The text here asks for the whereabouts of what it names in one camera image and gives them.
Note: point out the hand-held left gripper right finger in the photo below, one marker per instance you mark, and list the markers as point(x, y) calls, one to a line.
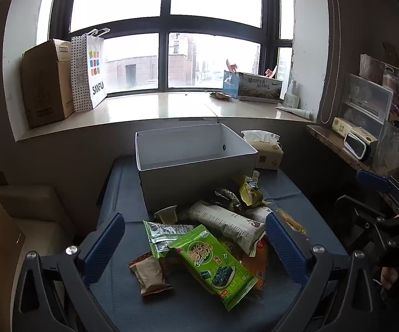
point(286, 252)

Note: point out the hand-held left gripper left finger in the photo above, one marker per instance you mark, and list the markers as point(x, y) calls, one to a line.
point(104, 245)

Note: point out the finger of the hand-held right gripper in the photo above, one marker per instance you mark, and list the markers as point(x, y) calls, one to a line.
point(393, 226)
point(372, 179)

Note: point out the white pink snack bag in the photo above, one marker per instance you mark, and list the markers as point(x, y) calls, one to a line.
point(258, 216)

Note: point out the green silver snack packet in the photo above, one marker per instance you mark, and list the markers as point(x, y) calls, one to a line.
point(161, 237)

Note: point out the long white snack bag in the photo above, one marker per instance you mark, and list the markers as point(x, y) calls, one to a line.
point(227, 226)

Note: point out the yellow green snack packet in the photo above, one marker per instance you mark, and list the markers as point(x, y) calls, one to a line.
point(251, 192)

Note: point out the small jelly cup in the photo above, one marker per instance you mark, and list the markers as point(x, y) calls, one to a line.
point(167, 214)

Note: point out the green seaweed snack packet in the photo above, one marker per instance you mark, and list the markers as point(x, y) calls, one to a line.
point(210, 266)

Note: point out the white cardboard box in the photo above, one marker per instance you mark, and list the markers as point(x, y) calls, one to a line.
point(192, 179)

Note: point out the person's right hand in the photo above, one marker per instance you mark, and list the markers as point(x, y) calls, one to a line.
point(389, 277)

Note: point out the orange snack packet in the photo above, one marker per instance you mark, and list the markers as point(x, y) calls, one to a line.
point(256, 262)

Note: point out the white black device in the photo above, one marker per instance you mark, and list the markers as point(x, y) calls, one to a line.
point(357, 147)

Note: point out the clear plastic bag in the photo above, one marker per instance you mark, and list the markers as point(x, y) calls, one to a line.
point(396, 152)

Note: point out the small brown snack packet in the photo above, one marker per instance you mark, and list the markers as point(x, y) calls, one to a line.
point(151, 275)

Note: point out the wooden shelf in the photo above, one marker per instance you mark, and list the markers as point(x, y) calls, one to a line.
point(327, 141)

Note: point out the small white green carton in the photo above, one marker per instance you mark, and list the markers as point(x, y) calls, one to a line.
point(340, 127)

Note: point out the dark brown snack packet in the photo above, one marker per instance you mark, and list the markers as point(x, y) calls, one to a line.
point(171, 262)

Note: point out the clear plastic drawer unit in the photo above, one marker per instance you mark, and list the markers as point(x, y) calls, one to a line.
point(369, 100)

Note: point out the silver crinkled snack packet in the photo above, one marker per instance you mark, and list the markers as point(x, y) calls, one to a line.
point(227, 197)

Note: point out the beige cabinet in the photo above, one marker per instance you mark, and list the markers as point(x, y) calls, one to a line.
point(30, 207)

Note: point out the white tube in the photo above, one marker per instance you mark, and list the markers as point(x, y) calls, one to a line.
point(298, 112)

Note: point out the soft tissue pack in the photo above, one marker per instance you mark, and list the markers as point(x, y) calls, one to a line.
point(263, 150)

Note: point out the brown paper bag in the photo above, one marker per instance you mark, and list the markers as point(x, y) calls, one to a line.
point(370, 69)

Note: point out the white plastic bottle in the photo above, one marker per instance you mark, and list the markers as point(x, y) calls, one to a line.
point(291, 96)

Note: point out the pink plastic utensil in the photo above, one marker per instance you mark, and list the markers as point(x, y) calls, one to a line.
point(231, 65)
point(270, 72)

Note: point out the printed landscape carton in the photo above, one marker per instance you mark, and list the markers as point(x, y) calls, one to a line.
point(255, 86)

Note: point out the flat brown packet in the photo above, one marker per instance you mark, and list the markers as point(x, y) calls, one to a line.
point(220, 95)

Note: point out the white paper shopping bag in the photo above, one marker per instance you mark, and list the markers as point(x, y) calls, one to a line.
point(90, 76)

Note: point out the brown cardboard box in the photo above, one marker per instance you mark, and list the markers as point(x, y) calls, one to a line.
point(45, 83)

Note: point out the black window frame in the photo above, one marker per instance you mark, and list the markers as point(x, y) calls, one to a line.
point(164, 24)

